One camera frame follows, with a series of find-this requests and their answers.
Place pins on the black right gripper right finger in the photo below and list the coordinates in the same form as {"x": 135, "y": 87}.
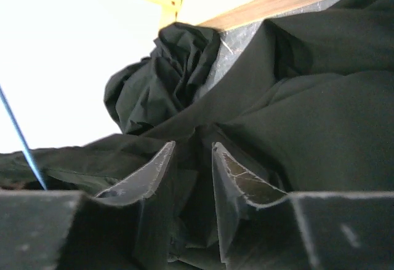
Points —
{"x": 262, "y": 227}

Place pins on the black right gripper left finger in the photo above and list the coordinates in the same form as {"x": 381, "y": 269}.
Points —
{"x": 127, "y": 226}

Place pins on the black shirt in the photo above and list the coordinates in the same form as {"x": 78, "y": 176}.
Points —
{"x": 307, "y": 106}
{"x": 145, "y": 94}

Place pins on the light blue wire hanger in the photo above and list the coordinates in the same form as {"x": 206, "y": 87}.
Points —
{"x": 25, "y": 148}

